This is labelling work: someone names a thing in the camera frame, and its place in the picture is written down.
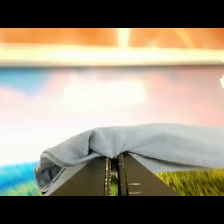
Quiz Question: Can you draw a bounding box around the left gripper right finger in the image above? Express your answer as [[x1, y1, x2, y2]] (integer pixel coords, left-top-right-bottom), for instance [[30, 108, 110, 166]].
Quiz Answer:
[[117, 152, 180, 197]]

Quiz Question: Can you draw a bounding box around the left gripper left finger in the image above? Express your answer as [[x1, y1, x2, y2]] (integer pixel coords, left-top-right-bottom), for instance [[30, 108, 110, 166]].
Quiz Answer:
[[43, 155, 113, 197]]

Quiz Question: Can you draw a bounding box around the blue T-shirt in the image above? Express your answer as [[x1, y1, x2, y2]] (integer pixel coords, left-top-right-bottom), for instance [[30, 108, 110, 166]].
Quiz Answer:
[[34, 123, 224, 195]]

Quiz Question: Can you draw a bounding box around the silver frame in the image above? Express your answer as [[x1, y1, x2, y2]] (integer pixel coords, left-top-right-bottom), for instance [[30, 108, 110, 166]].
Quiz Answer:
[[0, 42, 224, 67]]

